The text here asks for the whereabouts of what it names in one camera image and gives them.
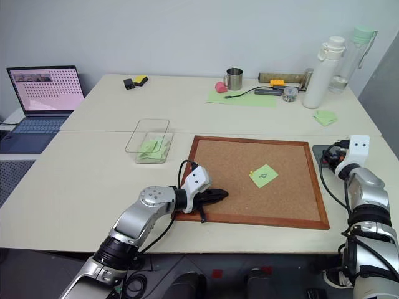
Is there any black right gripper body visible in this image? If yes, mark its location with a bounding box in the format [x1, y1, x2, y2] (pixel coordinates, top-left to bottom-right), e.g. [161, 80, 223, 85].
[322, 140, 347, 171]

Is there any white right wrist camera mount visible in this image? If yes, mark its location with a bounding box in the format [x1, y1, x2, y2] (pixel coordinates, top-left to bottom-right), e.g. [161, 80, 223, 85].
[334, 135, 371, 176]

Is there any dark rounded shape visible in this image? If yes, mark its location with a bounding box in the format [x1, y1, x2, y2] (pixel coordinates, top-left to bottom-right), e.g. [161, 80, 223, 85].
[246, 268, 272, 299]
[170, 271, 208, 299]

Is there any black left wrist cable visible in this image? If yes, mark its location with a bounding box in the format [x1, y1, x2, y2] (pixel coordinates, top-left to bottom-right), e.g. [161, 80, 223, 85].
[178, 159, 199, 189]

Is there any clear plastic box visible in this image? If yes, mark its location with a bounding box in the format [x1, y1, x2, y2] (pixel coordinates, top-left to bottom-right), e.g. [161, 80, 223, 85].
[125, 118, 175, 165]

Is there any black left elbow cable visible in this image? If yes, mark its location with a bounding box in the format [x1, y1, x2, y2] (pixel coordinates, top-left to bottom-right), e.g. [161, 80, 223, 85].
[136, 214, 176, 255]

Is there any green paper sheet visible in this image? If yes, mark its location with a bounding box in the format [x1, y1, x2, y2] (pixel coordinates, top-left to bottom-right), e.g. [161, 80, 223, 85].
[206, 87, 279, 108]

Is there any grey partition panel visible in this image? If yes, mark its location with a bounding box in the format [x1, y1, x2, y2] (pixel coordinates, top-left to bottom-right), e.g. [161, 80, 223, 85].
[358, 46, 399, 138]

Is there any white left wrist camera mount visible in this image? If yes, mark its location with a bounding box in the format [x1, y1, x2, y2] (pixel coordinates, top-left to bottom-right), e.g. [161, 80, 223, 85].
[180, 166, 213, 214]

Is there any dark grey tray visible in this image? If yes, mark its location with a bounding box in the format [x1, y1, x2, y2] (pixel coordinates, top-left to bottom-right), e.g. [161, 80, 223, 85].
[312, 143, 338, 171]

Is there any clear bottle with green lid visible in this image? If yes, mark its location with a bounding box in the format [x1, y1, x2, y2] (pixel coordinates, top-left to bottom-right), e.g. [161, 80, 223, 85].
[327, 26, 379, 95]

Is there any grey hub with black cable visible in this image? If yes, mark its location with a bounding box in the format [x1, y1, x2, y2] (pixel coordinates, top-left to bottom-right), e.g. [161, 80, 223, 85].
[224, 87, 283, 100]

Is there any white water bottle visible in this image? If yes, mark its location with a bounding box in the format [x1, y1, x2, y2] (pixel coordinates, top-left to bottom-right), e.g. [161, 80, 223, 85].
[302, 35, 347, 110]

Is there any stack of green sticky notes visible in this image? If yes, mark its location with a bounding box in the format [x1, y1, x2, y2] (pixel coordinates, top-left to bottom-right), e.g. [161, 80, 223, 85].
[312, 108, 339, 128]

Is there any black floor cable coil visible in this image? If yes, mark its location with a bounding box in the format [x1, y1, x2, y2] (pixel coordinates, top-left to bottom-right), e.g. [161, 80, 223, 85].
[123, 270, 148, 297]

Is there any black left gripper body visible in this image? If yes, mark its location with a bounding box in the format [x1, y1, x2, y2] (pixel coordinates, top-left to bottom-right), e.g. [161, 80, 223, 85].
[194, 188, 219, 210]

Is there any small metal cylinder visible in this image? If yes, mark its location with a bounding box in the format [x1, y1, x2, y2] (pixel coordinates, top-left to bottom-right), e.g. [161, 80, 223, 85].
[303, 67, 315, 92]

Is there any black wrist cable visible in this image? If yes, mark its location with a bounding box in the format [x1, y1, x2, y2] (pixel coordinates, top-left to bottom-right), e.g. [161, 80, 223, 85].
[178, 159, 199, 189]
[319, 157, 357, 216]

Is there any pile of green notes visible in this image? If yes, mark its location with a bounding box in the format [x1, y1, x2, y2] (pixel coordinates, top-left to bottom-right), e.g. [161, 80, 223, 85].
[136, 136, 171, 163]

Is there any open blue laptop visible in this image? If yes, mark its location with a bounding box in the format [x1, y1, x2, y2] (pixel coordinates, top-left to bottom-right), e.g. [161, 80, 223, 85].
[0, 65, 86, 155]

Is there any clear jar of pushpins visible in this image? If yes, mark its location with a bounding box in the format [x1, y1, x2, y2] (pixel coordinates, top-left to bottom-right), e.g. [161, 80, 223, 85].
[282, 86, 299, 103]

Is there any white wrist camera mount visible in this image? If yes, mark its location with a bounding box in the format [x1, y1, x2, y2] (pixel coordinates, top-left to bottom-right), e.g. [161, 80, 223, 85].
[334, 135, 371, 176]
[180, 166, 213, 214]

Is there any grey perforated panel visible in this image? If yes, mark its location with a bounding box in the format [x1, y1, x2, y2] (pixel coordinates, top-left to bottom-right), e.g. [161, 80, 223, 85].
[0, 159, 37, 209]

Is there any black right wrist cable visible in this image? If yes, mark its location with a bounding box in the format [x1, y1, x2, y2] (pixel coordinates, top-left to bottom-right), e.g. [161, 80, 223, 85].
[319, 157, 357, 216]

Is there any green sticky note with drawing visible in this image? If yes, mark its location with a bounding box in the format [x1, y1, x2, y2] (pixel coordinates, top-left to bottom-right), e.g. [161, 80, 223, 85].
[249, 164, 279, 189]

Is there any metal mug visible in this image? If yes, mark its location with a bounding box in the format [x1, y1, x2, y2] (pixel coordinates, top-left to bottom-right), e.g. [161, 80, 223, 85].
[223, 67, 244, 90]

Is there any wood-framed cork board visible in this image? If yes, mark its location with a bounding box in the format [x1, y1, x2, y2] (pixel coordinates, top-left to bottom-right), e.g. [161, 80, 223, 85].
[172, 135, 331, 231]

